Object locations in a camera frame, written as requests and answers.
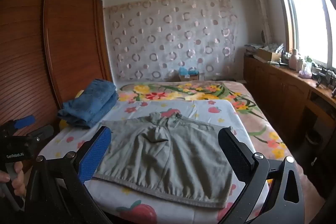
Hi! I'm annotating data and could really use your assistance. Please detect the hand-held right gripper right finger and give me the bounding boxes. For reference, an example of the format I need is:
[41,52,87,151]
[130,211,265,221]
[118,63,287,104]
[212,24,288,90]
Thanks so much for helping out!
[218,127,306,224]

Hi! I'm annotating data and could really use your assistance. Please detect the circle pattern sheer curtain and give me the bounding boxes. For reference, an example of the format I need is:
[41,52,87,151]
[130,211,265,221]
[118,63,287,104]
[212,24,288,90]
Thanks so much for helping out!
[103,0,239,81]

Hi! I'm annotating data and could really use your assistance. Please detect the strawberry print bed sheet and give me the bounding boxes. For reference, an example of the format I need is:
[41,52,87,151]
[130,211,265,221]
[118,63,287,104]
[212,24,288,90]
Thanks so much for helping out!
[39,99,271,224]

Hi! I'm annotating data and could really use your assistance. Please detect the floral blanket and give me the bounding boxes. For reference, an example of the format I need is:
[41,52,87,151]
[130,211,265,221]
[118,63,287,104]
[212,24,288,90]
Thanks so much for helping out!
[117,81,326,206]

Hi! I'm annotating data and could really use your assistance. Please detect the black gripper devices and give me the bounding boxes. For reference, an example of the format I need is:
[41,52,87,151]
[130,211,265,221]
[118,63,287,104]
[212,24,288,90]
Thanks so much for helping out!
[312,67,336,97]

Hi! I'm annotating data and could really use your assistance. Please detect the person's left hand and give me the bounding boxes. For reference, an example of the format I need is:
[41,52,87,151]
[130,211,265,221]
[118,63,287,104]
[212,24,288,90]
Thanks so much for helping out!
[0,161,27,198]

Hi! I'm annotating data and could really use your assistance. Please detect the wooden cabinet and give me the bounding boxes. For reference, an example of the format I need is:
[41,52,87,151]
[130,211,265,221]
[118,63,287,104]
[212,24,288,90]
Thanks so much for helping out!
[243,52,336,167]

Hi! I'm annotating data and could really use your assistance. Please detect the dark trash bin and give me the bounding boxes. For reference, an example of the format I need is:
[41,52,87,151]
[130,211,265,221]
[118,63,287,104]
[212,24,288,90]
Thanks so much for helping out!
[304,132,323,159]

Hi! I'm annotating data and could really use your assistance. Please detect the folded blue jeans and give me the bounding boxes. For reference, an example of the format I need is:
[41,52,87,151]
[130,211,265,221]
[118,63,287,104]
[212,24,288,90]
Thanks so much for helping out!
[58,79,118,128]

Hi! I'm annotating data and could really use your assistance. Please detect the cardboard box with blue cloth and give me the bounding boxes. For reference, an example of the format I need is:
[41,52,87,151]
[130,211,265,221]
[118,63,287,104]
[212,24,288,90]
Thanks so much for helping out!
[178,67,200,81]

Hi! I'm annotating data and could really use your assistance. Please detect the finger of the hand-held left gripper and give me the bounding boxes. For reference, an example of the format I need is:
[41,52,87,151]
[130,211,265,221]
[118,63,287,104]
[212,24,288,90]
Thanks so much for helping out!
[28,125,54,142]
[4,115,36,132]

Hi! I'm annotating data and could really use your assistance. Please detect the open cardboard box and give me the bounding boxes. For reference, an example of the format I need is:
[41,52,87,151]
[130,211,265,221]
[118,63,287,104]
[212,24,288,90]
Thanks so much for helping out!
[256,48,282,62]

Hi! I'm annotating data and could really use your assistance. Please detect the grey-green pants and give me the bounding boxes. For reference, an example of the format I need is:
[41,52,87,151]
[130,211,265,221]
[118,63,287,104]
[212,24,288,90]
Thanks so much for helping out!
[93,112,235,209]

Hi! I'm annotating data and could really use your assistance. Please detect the window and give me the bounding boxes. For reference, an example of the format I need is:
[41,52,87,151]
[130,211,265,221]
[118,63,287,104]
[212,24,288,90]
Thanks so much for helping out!
[268,0,336,69]

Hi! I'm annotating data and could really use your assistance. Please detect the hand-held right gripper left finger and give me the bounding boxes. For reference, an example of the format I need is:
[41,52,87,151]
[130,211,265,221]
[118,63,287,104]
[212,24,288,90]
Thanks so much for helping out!
[21,126,112,224]

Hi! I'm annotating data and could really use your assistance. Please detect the wooden wardrobe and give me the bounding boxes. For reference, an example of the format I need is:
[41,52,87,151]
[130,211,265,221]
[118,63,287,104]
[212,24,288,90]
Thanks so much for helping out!
[0,0,113,135]

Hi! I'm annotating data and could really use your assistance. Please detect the pink jug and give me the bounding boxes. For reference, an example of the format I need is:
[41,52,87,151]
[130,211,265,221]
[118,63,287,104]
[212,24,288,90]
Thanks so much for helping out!
[288,49,298,70]

